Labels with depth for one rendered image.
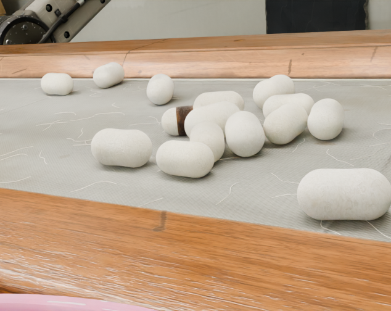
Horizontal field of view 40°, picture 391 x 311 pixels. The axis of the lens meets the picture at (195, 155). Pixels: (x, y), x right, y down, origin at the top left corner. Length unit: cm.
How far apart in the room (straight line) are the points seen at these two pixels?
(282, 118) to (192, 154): 6
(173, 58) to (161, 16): 227
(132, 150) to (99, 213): 10
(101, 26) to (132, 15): 23
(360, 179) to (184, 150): 9
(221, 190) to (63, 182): 9
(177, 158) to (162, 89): 16
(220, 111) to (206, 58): 21
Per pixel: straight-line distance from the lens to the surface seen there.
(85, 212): 19
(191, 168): 26
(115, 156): 29
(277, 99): 34
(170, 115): 34
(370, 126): 34
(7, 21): 101
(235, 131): 28
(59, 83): 51
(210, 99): 36
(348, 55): 48
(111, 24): 300
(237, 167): 28
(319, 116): 30
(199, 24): 270
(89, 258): 16
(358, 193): 21
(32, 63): 66
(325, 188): 21
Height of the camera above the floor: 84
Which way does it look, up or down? 19 degrees down
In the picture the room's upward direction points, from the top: 6 degrees counter-clockwise
